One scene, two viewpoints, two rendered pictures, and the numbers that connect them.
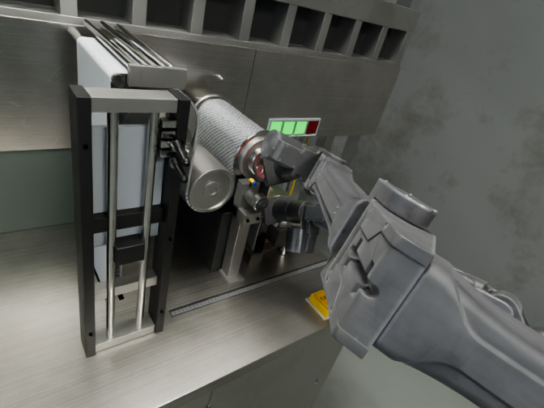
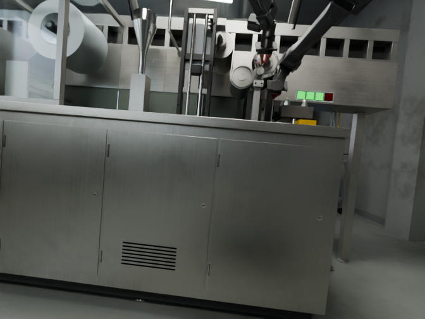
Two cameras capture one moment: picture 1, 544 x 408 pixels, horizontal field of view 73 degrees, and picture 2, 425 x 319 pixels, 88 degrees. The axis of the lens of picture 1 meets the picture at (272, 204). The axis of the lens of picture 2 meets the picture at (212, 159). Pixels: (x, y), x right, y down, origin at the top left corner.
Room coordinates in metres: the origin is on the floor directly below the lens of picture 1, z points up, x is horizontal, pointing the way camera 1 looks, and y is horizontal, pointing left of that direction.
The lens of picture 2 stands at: (-0.15, -0.65, 0.76)
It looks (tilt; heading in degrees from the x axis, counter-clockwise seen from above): 2 degrees down; 47
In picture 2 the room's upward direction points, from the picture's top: 5 degrees clockwise
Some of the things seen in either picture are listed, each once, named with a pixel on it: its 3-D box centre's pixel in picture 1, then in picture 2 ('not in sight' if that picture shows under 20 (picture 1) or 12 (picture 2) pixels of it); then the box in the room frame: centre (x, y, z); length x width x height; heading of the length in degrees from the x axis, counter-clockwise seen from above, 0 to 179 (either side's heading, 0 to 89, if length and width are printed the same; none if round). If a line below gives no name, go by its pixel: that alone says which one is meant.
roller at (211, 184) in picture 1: (190, 165); (240, 83); (0.84, 0.23, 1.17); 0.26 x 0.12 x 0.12; 43
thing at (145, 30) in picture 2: not in sight; (141, 73); (0.42, 0.65, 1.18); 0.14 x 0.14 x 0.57
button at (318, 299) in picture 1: (326, 302); (305, 123); (0.77, -0.22, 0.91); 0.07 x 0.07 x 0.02; 43
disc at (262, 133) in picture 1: (259, 158); (265, 63); (0.84, 0.06, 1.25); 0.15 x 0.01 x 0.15; 133
